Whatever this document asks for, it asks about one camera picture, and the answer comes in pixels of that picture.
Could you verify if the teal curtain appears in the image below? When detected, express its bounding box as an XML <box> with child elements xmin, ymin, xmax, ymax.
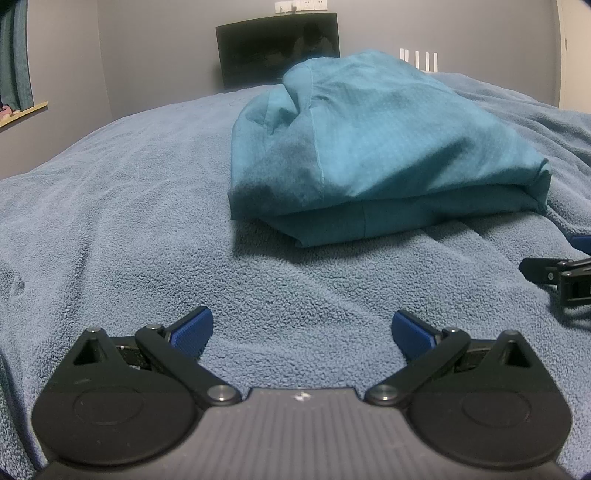
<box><xmin>0</xmin><ymin>0</ymin><xmax>36</xmax><ymax>112</ymax></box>

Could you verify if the white wall socket strip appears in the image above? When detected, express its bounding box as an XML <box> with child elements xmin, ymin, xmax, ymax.
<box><xmin>274</xmin><ymin>0</ymin><xmax>329</xmax><ymax>14</ymax></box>

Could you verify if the white door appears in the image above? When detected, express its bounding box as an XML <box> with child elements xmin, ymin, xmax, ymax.
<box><xmin>555</xmin><ymin>0</ymin><xmax>591</xmax><ymax>112</ymax></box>

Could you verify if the blue fleece blanket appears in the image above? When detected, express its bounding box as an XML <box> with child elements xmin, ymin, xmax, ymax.
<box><xmin>0</xmin><ymin>69</ymin><xmax>591</xmax><ymax>480</ymax></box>

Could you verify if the wooden window sill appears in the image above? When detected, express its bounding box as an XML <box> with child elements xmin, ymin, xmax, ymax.
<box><xmin>0</xmin><ymin>101</ymin><xmax>49</xmax><ymax>134</ymax></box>

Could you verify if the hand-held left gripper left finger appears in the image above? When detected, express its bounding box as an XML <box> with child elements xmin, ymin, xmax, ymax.
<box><xmin>56</xmin><ymin>306</ymin><xmax>243</xmax><ymax>409</ymax></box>

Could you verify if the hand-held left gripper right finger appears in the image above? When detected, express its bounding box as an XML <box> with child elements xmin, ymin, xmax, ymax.
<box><xmin>365</xmin><ymin>309</ymin><xmax>546</xmax><ymax>409</ymax></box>

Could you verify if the teal zip jacket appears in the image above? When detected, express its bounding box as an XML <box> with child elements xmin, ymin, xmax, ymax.
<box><xmin>227</xmin><ymin>50</ymin><xmax>553</xmax><ymax>250</ymax></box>

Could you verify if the white router with antennas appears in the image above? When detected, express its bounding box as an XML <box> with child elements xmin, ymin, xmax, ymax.
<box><xmin>399</xmin><ymin>48</ymin><xmax>439</xmax><ymax>75</ymax></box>

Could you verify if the black television screen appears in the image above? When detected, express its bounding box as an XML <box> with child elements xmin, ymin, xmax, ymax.
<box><xmin>215</xmin><ymin>12</ymin><xmax>341</xmax><ymax>91</ymax></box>

